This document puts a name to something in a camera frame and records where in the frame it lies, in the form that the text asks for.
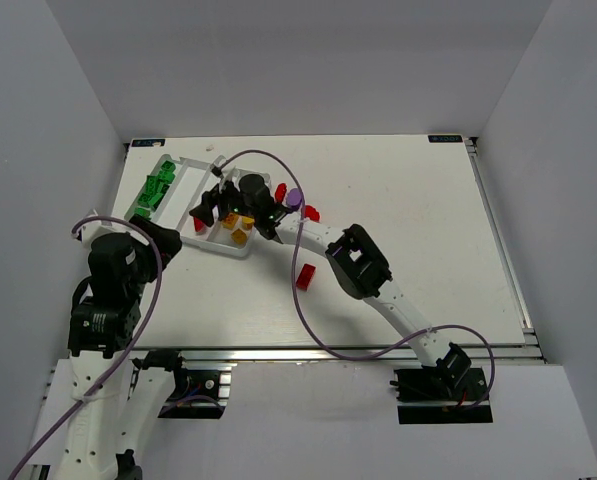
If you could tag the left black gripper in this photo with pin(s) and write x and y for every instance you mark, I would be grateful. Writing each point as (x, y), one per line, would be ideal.
(159, 235)

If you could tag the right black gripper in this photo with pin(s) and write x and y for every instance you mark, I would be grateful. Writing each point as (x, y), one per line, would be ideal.
(220, 196)

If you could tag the red square lego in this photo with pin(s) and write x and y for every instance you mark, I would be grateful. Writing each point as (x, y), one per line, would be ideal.
(198, 225)

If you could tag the green rectangular lego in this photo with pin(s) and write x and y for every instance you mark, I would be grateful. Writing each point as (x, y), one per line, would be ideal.
(155, 200)

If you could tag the small green number lego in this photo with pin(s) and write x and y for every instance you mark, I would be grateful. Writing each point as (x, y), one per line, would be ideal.
(166, 177)

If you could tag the green lego pair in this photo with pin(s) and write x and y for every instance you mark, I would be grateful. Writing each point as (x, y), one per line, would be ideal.
(148, 191)

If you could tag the yellow oval lego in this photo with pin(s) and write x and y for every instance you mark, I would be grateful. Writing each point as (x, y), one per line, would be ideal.
(247, 223)

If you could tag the green long lego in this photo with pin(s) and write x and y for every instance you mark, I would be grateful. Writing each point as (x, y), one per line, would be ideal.
(168, 166)

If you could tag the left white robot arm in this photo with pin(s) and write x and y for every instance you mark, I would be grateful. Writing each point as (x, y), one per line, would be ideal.
(116, 400)

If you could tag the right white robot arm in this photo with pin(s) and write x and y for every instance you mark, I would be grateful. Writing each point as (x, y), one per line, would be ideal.
(360, 268)

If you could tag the white divided sorting tray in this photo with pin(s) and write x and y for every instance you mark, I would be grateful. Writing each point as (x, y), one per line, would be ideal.
(192, 178)

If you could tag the red rounded lego upper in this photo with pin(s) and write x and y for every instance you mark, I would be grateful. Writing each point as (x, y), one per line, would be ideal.
(280, 192)

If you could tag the purple oval lego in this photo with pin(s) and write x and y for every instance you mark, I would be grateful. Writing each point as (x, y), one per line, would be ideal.
(294, 199)

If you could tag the red oval lego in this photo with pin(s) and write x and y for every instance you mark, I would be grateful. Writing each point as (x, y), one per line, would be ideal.
(312, 214)

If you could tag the red rectangular lego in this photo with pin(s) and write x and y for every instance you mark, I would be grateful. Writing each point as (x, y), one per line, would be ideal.
(305, 277)

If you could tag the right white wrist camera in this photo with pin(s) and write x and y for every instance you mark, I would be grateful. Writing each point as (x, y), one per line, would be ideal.
(223, 173)

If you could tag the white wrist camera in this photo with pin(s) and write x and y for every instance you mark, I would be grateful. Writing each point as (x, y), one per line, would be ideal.
(95, 230)
(223, 173)

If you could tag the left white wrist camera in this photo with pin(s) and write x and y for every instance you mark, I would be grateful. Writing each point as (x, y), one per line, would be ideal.
(95, 230)

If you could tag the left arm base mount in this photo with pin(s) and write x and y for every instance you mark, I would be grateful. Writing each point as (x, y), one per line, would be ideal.
(196, 392)

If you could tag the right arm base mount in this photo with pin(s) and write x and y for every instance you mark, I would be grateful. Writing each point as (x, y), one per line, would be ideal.
(423, 400)

